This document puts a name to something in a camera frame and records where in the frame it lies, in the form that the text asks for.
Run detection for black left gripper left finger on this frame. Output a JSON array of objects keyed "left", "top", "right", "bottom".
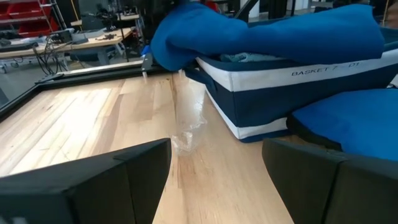
[{"left": 0, "top": 138, "right": 172, "bottom": 224}]

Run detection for dark blue cloth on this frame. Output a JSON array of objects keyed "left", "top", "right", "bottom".
[{"left": 150, "top": 1, "right": 386, "bottom": 72}]

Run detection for blue cushion with black edging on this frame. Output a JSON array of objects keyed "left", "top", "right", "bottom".
[{"left": 287, "top": 88, "right": 398, "bottom": 162}]

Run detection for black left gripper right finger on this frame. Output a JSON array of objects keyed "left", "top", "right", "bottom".
[{"left": 262, "top": 138, "right": 398, "bottom": 224}]

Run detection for red storage shelf bins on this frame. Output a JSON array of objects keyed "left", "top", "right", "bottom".
[{"left": 0, "top": 0, "right": 68, "bottom": 38}]

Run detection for teal patterned cloth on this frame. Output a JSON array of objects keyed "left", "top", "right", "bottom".
[{"left": 220, "top": 52, "right": 287, "bottom": 63}]

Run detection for wooden workbench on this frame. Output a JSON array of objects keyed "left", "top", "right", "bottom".
[{"left": 0, "top": 27, "right": 137, "bottom": 75}]

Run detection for navy white fabric basket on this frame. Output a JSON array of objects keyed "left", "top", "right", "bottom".
[{"left": 183, "top": 26, "right": 398, "bottom": 144}]

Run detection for clear plastic bag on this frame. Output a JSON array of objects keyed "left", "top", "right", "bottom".
[{"left": 170, "top": 73, "right": 208, "bottom": 156}]

